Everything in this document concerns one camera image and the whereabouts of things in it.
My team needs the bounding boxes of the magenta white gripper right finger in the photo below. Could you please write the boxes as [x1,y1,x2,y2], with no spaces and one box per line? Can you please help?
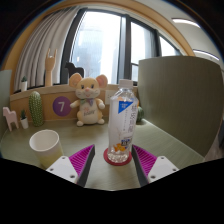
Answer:
[132,145,178,186]

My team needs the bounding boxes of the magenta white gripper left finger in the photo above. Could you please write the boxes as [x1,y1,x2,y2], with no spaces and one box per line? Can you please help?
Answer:
[47,145,95,187]

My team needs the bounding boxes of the clear plastic water bottle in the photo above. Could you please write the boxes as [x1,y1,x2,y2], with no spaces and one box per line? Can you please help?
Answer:
[106,79,138,165]

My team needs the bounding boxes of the red round coaster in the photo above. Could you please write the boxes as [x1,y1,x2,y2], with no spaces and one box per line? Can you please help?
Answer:
[103,148,132,166]

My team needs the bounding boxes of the pale yellow paper cup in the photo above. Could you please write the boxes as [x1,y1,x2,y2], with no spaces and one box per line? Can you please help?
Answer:
[29,129,63,168]

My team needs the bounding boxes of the green watermelon ball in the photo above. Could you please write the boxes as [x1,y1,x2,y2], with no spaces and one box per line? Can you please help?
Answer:
[136,106,144,122]

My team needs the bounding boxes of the purple number seven sign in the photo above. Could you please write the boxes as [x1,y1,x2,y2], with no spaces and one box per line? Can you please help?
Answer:
[53,96,71,117]

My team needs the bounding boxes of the cream plush mouse toy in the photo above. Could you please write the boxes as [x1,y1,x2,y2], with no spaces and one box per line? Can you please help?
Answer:
[69,73,108,127]

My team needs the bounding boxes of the small potted plant on table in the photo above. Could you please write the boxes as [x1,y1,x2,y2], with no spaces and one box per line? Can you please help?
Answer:
[20,110,29,129]

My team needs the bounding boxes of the wooden shelf ledge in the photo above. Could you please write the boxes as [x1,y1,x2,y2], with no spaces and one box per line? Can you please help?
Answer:
[10,85,110,121]

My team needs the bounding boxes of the green ceramic cactus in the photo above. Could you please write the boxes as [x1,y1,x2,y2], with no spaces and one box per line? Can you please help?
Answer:
[29,91,44,127]

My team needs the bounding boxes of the right green partition panel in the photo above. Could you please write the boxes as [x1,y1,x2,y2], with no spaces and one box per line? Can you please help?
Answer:
[137,56,224,156]

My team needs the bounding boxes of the green partition panel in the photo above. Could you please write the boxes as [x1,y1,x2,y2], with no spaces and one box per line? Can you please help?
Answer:
[0,70,12,139]
[137,56,224,156]

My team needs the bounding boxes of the pink wooden horse figure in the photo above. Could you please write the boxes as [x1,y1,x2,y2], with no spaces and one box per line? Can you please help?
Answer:
[3,107,19,130]

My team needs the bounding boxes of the black horse figure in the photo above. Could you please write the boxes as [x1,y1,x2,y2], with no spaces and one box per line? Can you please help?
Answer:
[65,62,84,77]

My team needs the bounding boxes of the small potted plant on shelf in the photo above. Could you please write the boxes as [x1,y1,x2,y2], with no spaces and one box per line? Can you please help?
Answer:
[21,76,27,92]

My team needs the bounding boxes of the wooden hand sculpture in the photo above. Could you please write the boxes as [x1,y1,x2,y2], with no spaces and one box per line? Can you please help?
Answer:
[45,51,57,86]

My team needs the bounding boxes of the left green partition panel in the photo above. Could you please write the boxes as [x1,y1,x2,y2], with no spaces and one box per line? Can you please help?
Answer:
[0,70,12,139]

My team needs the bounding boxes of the grey curtain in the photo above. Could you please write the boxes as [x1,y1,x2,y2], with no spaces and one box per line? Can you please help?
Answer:
[14,7,78,91]

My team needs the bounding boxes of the white wall socket left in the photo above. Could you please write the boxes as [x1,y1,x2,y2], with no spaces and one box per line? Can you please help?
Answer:
[105,90,116,105]

